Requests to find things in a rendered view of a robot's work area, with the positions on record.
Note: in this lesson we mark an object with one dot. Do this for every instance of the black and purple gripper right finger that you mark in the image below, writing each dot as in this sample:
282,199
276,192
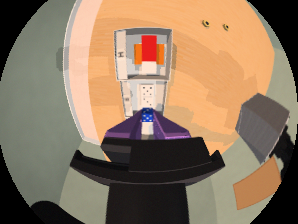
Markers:
167,129

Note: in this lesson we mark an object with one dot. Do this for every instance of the white domino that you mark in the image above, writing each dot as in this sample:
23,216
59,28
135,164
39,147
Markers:
147,94

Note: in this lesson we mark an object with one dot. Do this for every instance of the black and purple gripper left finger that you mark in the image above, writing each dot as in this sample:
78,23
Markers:
127,128

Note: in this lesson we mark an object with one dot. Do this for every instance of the blue die with white pips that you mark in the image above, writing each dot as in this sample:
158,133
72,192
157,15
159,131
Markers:
147,114

